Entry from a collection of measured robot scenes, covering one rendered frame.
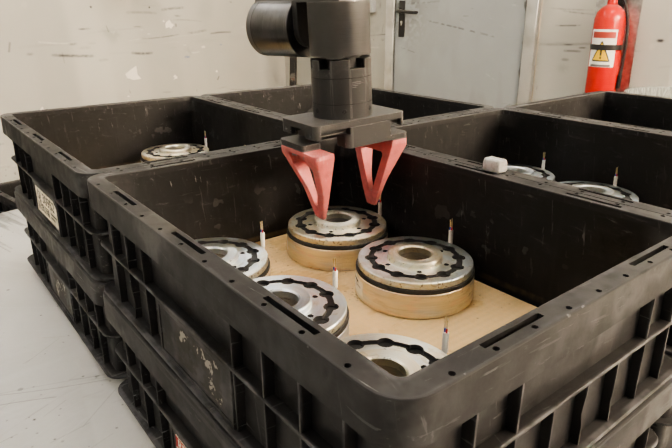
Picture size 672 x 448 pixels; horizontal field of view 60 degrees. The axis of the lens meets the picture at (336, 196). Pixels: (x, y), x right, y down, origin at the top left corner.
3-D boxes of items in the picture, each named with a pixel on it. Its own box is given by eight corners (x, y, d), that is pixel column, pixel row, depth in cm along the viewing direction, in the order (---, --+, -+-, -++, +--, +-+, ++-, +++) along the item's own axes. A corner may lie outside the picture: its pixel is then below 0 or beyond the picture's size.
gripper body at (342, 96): (281, 135, 56) (275, 58, 54) (366, 120, 61) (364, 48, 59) (316, 148, 51) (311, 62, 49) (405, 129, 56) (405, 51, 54)
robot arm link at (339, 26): (340, -13, 48) (381, -14, 52) (283, -10, 52) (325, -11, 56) (344, 71, 50) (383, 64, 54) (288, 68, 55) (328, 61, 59)
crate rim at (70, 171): (344, 152, 69) (344, 132, 69) (84, 201, 52) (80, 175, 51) (197, 108, 99) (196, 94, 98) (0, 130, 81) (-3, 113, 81)
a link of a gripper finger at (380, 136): (314, 205, 61) (309, 117, 58) (369, 191, 64) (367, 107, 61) (351, 224, 55) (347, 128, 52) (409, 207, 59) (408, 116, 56)
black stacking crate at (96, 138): (341, 226, 72) (342, 137, 69) (99, 296, 55) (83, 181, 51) (200, 163, 102) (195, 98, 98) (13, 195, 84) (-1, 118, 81)
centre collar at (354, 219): (370, 225, 59) (370, 219, 59) (329, 235, 56) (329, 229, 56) (344, 211, 63) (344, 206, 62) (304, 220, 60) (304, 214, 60)
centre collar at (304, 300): (325, 308, 43) (325, 300, 42) (270, 331, 40) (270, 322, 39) (286, 284, 46) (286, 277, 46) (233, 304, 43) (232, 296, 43)
